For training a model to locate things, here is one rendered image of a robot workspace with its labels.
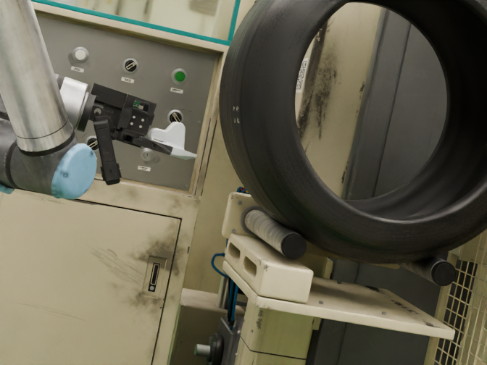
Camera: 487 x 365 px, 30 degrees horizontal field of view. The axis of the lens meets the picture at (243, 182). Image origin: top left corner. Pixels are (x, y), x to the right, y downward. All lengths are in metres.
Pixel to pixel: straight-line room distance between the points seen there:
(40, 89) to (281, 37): 0.41
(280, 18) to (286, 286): 0.45
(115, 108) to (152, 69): 0.63
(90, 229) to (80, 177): 0.72
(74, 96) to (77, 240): 0.68
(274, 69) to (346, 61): 0.46
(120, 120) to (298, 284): 0.41
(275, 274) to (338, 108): 0.51
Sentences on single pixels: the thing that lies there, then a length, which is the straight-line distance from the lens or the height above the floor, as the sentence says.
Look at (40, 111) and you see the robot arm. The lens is 1.39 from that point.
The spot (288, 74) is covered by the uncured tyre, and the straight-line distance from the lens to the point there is 1.52.
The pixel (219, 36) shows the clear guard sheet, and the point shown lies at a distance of 2.21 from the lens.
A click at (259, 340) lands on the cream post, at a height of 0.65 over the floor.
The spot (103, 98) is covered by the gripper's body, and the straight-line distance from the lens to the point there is 1.58.
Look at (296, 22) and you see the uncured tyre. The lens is 1.53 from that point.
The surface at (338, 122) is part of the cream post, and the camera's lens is 1.95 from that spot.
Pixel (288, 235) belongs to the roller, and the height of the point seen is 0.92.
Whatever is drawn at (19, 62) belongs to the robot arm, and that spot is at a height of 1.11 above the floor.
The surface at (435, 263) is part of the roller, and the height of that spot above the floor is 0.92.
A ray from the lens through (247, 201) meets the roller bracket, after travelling 1.88.
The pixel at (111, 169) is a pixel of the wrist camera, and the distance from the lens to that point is 1.58.
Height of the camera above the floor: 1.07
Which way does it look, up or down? 3 degrees down
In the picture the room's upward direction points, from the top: 12 degrees clockwise
